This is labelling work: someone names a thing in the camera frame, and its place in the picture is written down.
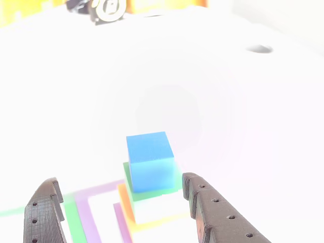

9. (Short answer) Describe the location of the purple block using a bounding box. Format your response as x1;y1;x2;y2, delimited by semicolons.
113;202;134;243

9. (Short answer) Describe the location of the orange block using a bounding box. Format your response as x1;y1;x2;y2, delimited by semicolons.
117;183;192;232

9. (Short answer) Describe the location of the small blue cube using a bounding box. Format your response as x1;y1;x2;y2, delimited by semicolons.
126;131;176;193

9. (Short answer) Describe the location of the green block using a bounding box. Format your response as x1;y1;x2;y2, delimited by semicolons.
123;161;184;203

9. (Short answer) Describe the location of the black round device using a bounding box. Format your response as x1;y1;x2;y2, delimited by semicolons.
66;0;127;26

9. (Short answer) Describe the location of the yellow box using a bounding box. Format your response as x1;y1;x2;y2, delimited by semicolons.
126;0;209;15

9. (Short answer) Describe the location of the green square frame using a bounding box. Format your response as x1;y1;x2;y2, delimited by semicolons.
0;193;88;243

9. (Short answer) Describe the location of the purple square frame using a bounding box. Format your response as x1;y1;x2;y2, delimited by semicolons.
74;179;126;243

